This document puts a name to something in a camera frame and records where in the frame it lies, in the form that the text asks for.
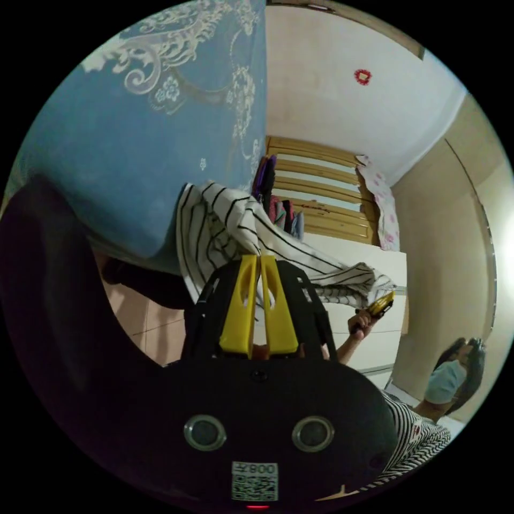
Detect white striped long sleeve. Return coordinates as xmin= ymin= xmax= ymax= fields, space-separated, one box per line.
xmin=176 ymin=180 xmax=399 ymax=311

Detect pink flowered curtain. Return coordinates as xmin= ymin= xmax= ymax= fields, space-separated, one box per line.
xmin=354 ymin=154 xmax=403 ymax=252

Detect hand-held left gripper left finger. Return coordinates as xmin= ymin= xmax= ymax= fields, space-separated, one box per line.
xmin=219 ymin=255 xmax=258 ymax=356

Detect person's right forearm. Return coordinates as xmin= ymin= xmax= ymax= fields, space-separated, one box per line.
xmin=321 ymin=332 xmax=364 ymax=365

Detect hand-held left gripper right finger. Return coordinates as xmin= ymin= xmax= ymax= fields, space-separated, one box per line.
xmin=260 ymin=255 xmax=299 ymax=356

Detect pile of clothes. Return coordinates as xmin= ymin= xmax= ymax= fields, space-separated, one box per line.
xmin=252 ymin=154 xmax=307 ymax=243

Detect person's right hand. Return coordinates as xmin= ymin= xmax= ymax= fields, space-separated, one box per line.
xmin=346 ymin=308 xmax=377 ymax=339

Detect person's body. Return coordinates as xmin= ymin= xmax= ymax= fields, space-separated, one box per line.
xmin=0 ymin=175 xmax=489 ymax=501

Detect bed with blue printed sheet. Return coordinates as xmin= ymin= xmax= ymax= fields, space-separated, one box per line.
xmin=7 ymin=0 xmax=269 ymax=278

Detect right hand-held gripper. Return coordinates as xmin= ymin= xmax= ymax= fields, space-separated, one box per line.
xmin=351 ymin=292 xmax=397 ymax=336

